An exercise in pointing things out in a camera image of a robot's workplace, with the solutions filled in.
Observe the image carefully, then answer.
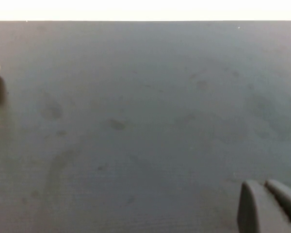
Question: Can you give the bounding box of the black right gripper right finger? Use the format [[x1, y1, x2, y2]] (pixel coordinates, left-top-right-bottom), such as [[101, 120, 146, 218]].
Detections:
[[265, 179, 291, 229]]

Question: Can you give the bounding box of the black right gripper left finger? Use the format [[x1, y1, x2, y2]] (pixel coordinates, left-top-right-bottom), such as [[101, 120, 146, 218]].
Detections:
[[237, 180, 291, 233]]

